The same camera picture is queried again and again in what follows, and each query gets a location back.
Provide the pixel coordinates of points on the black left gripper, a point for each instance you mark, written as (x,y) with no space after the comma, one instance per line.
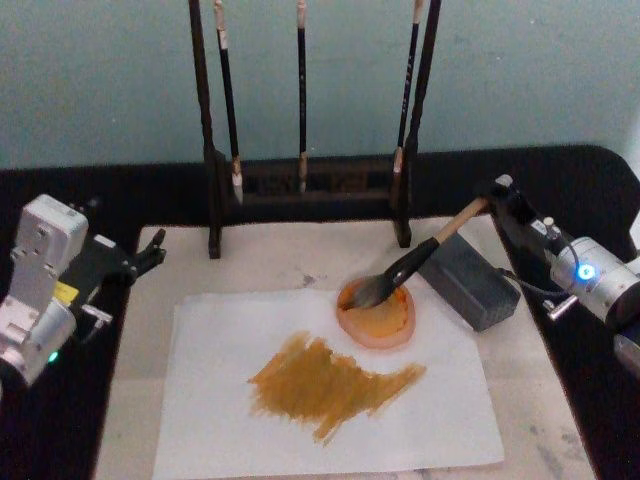
(95,270)

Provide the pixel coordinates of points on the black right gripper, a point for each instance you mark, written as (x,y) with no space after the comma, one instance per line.
(527,232)

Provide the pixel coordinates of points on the black table cloth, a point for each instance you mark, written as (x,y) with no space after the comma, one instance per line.
(560,175)

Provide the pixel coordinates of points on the grey rectangular block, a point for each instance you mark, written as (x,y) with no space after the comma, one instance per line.
(472,285)

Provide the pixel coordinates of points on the dark wooden brush rack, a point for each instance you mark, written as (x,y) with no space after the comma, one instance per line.
(212,165)

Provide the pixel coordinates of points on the white paper sheet with paint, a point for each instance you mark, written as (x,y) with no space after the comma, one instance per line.
(210,350)

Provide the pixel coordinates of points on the white felt mat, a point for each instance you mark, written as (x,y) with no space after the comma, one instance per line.
(280,260)

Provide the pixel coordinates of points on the pink dish of orange paint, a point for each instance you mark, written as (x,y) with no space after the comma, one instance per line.
(382,327)

